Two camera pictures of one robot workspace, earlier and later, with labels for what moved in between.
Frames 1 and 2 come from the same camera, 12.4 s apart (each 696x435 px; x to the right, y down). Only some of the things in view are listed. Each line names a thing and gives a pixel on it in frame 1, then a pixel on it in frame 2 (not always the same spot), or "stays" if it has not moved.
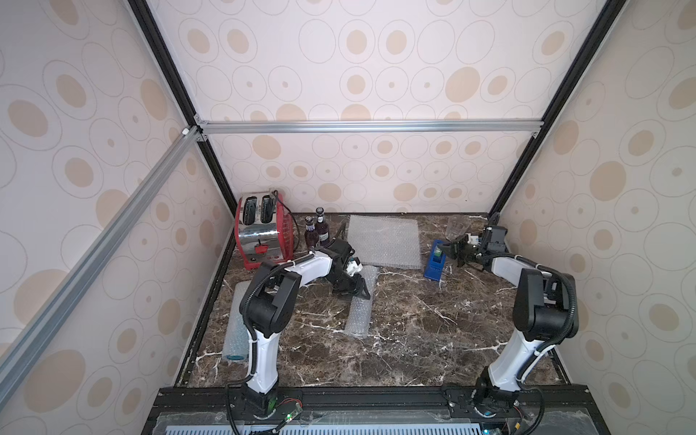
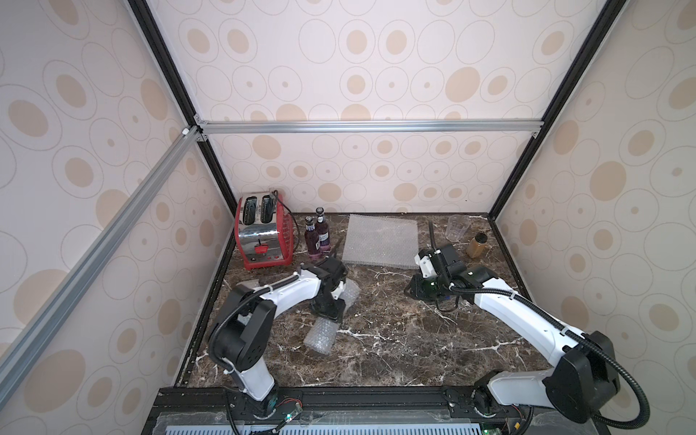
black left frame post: [175, 81] stays
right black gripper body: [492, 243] -> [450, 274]
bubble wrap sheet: [358, 314] -> [319, 338]
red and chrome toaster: [265, 229] stays
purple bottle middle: [311, 236] stays
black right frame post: [610, 13] stays
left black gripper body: [343, 283] -> [329, 296]
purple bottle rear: [321, 227] stays
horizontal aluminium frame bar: [363, 127] stays
